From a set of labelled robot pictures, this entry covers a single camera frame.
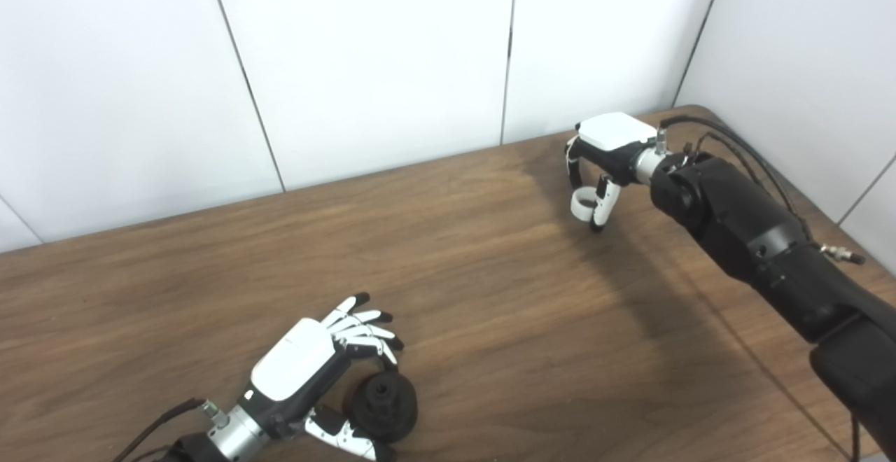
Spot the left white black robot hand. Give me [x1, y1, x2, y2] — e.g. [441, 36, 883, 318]
[238, 292, 405, 462]

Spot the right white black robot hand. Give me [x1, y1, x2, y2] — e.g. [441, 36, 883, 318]
[564, 112, 659, 233]

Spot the white plastic ring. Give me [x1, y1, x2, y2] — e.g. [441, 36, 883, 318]
[570, 186, 600, 221]

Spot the round black plastic part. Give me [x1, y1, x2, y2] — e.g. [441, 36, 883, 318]
[343, 371, 419, 444]

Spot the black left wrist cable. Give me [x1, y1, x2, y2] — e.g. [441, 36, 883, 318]
[112, 397, 232, 462]

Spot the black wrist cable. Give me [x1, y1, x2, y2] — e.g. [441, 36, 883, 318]
[112, 397, 232, 462]
[657, 115, 867, 462]

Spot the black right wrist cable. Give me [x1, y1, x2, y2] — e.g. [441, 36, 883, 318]
[657, 115, 867, 462]

